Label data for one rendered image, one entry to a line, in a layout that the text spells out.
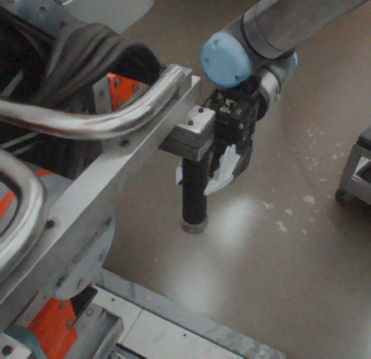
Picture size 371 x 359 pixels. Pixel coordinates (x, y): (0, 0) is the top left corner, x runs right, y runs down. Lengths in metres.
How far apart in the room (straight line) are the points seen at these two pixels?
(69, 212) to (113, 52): 0.19
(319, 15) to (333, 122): 1.64
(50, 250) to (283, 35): 0.38
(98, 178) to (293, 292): 1.17
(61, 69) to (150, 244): 1.14
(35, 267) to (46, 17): 0.33
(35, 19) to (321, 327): 1.21
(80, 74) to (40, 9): 0.13
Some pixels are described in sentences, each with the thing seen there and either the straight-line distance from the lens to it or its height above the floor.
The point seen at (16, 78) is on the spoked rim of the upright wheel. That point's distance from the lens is 0.74.
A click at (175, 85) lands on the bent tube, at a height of 1.01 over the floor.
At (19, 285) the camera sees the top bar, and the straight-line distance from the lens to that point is 0.38.
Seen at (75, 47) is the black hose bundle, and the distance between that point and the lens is 0.52.
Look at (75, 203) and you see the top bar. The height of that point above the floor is 0.98.
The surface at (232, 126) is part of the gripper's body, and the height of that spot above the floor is 0.88.
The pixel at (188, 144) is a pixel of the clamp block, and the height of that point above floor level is 0.93.
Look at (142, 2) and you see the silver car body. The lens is 1.23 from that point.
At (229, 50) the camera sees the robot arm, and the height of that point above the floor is 0.98.
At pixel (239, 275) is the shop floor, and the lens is 1.54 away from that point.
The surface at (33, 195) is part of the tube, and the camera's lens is 0.39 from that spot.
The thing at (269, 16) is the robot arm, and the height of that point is 1.03.
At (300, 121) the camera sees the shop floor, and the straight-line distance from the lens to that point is 2.16.
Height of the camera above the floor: 1.28
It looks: 45 degrees down
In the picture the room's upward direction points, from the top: straight up
